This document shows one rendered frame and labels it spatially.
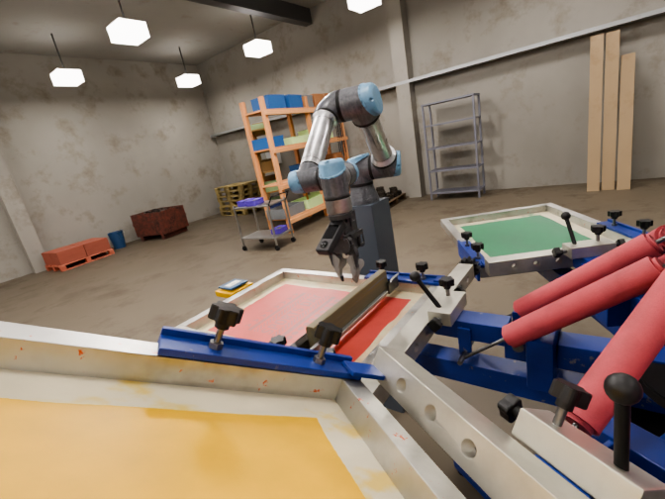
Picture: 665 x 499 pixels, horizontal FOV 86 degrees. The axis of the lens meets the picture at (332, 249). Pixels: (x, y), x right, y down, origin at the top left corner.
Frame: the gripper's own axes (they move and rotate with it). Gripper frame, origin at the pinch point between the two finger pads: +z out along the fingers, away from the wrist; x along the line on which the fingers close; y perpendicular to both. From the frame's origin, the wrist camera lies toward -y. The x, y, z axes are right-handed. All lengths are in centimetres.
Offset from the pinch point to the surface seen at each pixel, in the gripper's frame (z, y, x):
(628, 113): -1, 651, -84
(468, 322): 7.0, -2.6, -35.9
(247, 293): 13, 4, 56
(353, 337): 15.6, -6.4, -3.3
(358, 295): 6.2, 2.0, -1.6
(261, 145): -61, 392, 445
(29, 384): -22, -75, -15
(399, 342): 7.0, -15.9, -24.0
